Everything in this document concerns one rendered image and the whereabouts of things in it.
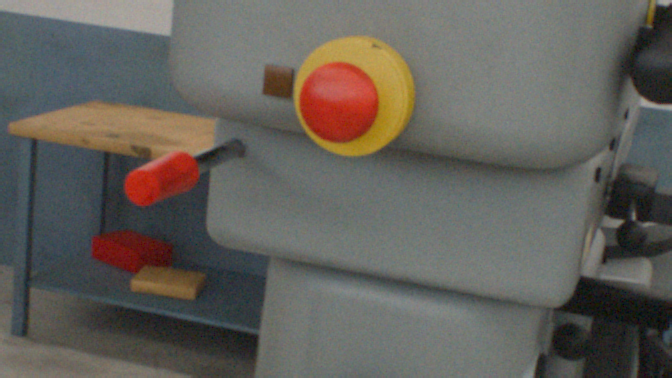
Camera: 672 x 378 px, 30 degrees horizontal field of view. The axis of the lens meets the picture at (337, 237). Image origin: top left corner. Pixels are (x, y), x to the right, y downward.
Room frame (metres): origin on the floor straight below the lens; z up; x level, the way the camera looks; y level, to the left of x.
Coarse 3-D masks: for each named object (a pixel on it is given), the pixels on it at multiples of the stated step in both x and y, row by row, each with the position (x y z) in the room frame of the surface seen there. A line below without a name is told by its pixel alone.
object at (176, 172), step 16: (224, 144) 0.73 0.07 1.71; (240, 144) 0.75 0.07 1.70; (160, 160) 0.65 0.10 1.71; (176, 160) 0.65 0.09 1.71; (192, 160) 0.67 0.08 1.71; (208, 160) 0.70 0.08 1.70; (224, 160) 0.72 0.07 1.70; (144, 176) 0.62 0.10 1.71; (160, 176) 0.63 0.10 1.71; (176, 176) 0.64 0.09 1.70; (192, 176) 0.66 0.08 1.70; (128, 192) 0.63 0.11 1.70; (144, 192) 0.62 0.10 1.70; (160, 192) 0.62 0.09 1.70; (176, 192) 0.65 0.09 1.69
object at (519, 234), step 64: (256, 128) 0.75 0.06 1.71; (256, 192) 0.75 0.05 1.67; (320, 192) 0.74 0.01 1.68; (384, 192) 0.73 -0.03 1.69; (448, 192) 0.72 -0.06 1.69; (512, 192) 0.71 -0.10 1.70; (576, 192) 0.71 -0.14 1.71; (320, 256) 0.74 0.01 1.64; (384, 256) 0.73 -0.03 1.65; (448, 256) 0.72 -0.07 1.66; (512, 256) 0.71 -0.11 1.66; (576, 256) 0.71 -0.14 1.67
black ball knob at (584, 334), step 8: (560, 328) 0.90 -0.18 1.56; (568, 328) 0.89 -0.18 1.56; (576, 328) 0.89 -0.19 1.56; (584, 328) 0.89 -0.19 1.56; (560, 336) 0.89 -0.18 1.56; (568, 336) 0.89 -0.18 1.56; (576, 336) 0.88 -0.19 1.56; (584, 336) 0.89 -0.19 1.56; (560, 344) 0.89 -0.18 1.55; (568, 344) 0.88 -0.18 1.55; (576, 344) 0.88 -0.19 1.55; (584, 344) 0.88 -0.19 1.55; (560, 352) 0.89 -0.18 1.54; (568, 352) 0.88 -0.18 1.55; (576, 352) 0.88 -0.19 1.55; (584, 352) 0.88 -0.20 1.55; (568, 360) 0.89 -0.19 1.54; (576, 360) 0.89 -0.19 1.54
